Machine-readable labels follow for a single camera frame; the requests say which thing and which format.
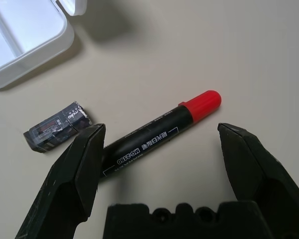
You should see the white plastic pencil case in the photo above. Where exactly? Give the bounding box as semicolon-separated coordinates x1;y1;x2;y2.
0;0;87;91

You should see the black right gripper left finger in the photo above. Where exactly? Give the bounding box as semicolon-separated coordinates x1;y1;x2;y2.
17;123;107;239

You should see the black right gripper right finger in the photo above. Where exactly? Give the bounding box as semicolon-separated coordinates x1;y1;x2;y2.
217;122;299;239

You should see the black marker with red cap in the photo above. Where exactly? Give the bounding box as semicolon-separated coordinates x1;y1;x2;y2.
99;90;222;184

